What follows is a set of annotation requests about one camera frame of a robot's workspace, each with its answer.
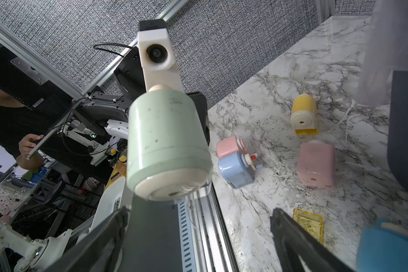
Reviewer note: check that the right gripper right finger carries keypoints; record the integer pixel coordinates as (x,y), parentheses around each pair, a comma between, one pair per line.
(295,245)

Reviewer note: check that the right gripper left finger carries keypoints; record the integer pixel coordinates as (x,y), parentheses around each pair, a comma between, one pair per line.
(100,250)

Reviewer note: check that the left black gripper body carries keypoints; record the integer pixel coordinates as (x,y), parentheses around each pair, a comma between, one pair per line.
(200,102)

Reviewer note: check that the clear yellow shavings tray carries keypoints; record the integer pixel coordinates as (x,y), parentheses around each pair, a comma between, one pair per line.
(312,223)

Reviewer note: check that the green pencil sharpener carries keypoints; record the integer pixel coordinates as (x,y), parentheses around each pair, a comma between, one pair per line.
(168,154)

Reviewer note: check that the light blue pencil sharpener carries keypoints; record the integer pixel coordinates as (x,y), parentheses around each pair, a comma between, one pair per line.
(238,169)

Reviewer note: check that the pink pencil sharpener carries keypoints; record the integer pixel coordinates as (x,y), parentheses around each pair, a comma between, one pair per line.
(316,164)
(229,146)

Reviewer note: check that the bright blue pencil sharpener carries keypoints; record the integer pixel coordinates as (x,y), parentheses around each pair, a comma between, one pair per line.
(383,248)

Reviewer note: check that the yellow pencil sharpener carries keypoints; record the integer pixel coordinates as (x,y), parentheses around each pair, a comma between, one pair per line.
(304,118)

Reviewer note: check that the dark grey trash bin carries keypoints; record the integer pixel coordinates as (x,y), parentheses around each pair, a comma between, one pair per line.
(397,150)

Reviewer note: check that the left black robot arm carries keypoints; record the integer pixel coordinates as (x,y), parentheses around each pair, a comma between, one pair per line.
(109,115)

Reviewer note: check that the person in black shirt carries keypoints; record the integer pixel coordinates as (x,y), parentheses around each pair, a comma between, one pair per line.
(21,127)

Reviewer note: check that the clear plastic bin liner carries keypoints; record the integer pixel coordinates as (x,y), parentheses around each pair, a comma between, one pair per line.
(386,52)

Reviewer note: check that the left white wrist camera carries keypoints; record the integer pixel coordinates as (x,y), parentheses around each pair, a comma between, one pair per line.
(157,57)

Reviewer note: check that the aluminium front rail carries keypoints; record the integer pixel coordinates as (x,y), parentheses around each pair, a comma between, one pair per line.
(204,241)

